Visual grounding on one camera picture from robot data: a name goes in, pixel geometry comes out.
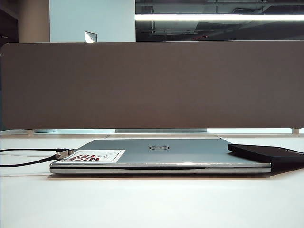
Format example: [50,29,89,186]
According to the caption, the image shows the silver Dell laptop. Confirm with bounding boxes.
[49,139,272,175]

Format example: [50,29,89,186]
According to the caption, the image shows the light grey bar under divider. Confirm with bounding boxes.
[115,128,208,133]

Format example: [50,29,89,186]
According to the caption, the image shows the brown desk divider panel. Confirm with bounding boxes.
[0,42,304,131]

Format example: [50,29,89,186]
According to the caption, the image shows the white sticker red letters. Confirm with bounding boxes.
[62,149,126,164]

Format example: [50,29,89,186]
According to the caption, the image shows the beige round column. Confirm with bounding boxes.
[18,0,50,43]

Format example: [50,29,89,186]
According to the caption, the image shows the metal wall plate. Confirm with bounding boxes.
[85,30,98,43]

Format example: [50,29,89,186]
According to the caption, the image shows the black smartphone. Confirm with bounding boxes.
[227,143,304,167]

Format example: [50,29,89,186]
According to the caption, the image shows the black charging cable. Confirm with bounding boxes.
[0,147,76,167]

